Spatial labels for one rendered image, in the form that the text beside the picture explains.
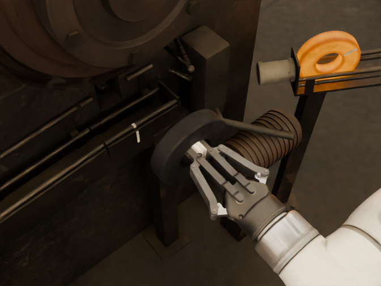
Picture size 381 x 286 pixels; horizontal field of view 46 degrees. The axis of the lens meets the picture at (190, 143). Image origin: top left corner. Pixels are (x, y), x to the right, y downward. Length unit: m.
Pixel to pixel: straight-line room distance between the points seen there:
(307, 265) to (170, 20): 0.42
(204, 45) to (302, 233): 0.51
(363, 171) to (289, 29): 0.87
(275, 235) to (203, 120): 0.22
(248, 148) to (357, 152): 0.83
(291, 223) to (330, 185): 1.12
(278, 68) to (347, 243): 0.57
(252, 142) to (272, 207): 0.50
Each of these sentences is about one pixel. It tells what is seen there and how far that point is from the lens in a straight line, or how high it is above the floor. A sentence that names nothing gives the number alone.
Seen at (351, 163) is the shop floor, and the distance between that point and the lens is 1.88.
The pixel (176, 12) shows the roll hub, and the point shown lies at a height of 1.03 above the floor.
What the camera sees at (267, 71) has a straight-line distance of 1.14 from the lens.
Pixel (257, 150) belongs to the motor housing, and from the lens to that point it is 1.18.
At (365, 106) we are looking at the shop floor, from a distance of 2.10.
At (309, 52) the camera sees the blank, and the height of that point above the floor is 0.74.
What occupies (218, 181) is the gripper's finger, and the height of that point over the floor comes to 0.85.
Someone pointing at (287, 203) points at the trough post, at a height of 0.01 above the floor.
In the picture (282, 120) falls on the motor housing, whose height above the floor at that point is 0.53.
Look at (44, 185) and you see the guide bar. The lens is 0.95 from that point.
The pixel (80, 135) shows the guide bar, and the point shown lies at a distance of 1.00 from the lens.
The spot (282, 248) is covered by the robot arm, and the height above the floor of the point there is 0.86.
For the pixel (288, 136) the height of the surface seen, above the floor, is 0.56.
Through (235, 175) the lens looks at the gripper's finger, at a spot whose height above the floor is 0.85.
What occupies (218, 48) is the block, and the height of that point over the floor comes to 0.80.
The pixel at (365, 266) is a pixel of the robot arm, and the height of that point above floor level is 0.88.
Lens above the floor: 1.48
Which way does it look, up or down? 54 degrees down
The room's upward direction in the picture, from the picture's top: straight up
